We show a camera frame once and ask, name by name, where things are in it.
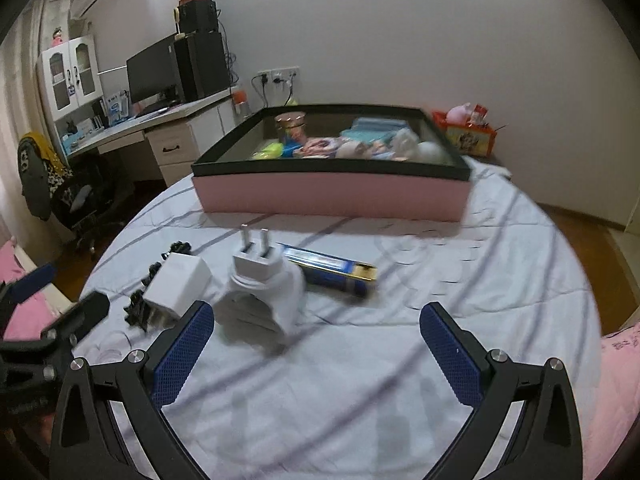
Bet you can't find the blue plastic toy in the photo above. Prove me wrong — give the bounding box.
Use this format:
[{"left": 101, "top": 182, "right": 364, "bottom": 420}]
[{"left": 252, "top": 141, "right": 301, "bottom": 160}]

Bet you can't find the black computer tower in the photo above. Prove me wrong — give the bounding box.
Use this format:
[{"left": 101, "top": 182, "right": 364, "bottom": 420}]
[{"left": 173, "top": 32, "right": 231, "bottom": 103}]

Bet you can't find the small pink figurine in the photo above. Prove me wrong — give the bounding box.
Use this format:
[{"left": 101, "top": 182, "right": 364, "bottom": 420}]
[{"left": 300, "top": 137, "right": 341, "bottom": 159}]

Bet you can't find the white desk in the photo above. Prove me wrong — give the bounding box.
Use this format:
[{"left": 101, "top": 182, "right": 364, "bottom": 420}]
[{"left": 62, "top": 87, "right": 242, "bottom": 187}]

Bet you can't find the black speaker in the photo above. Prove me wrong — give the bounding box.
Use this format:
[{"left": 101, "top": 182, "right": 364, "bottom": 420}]
[{"left": 175, "top": 1, "right": 220, "bottom": 36}]

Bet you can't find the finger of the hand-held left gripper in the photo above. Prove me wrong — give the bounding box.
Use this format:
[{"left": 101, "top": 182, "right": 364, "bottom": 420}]
[
  {"left": 42, "top": 293, "right": 111, "bottom": 349},
  {"left": 0, "top": 263, "right": 57, "bottom": 311}
]

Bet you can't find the clear plastic box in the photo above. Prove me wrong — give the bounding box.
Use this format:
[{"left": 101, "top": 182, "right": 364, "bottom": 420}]
[{"left": 345, "top": 117, "right": 407, "bottom": 133}]

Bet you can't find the white glass door cabinet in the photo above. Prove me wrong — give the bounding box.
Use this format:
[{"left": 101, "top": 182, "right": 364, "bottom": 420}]
[{"left": 36, "top": 35, "right": 105, "bottom": 122}]

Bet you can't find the white plug adapter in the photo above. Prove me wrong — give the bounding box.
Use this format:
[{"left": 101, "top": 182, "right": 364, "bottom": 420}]
[{"left": 215, "top": 225, "right": 306, "bottom": 349}]

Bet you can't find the white charger with black cable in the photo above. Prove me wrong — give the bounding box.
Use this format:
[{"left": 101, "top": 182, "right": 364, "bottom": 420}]
[{"left": 124, "top": 241, "right": 194, "bottom": 332}]

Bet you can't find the red storage box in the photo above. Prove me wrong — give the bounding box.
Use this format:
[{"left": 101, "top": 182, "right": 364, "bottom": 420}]
[{"left": 432, "top": 110, "right": 499, "bottom": 156}]

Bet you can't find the rose gold jar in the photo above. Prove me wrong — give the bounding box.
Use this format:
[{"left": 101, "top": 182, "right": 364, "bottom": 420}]
[{"left": 274, "top": 112, "right": 307, "bottom": 133}]

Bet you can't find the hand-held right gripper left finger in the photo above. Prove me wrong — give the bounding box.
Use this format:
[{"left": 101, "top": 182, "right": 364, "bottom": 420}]
[{"left": 50, "top": 301, "right": 215, "bottom": 480}]

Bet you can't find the grey yellow jacket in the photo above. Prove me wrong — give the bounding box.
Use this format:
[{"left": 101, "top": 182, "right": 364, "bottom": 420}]
[{"left": 17, "top": 132, "right": 69, "bottom": 221}]

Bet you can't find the black monitor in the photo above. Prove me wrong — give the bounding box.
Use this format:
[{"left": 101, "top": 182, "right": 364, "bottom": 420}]
[{"left": 126, "top": 37, "right": 182, "bottom": 104}]

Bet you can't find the white wall outlet strip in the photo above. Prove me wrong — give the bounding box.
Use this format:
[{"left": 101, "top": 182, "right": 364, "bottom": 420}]
[{"left": 257, "top": 65, "right": 301, "bottom": 86}]

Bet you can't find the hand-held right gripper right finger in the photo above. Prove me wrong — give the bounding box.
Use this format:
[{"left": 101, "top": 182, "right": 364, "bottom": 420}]
[{"left": 419, "top": 302, "right": 584, "bottom": 480}]

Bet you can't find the pink plush toy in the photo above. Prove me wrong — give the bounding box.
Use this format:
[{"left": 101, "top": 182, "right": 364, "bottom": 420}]
[{"left": 446, "top": 102, "right": 474, "bottom": 125}]

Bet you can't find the blue white box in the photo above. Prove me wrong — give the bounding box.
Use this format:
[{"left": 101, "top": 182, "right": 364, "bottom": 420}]
[{"left": 104, "top": 91, "right": 129, "bottom": 124}]

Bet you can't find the black office chair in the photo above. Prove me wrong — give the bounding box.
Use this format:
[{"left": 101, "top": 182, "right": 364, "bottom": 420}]
[{"left": 50, "top": 154, "right": 137, "bottom": 257}]

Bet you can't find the beige curtain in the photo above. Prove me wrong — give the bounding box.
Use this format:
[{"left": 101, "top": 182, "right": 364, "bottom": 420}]
[{"left": 0, "top": 0, "right": 72, "bottom": 241}]

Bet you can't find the blue gold tube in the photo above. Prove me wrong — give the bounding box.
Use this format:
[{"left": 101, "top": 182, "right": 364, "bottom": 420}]
[{"left": 282, "top": 242, "right": 379, "bottom": 300}]

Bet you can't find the pink printed blanket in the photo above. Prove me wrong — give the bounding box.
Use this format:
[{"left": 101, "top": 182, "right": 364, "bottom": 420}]
[{"left": 595, "top": 319, "right": 640, "bottom": 480}]

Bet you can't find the pink box with black rim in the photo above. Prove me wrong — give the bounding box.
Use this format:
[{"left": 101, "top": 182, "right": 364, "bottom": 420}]
[{"left": 191, "top": 104, "right": 472, "bottom": 224}]

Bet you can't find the pink bed cover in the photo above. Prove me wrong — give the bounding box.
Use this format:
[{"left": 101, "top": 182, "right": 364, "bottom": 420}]
[{"left": 0, "top": 239, "right": 79, "bottom": 347}]

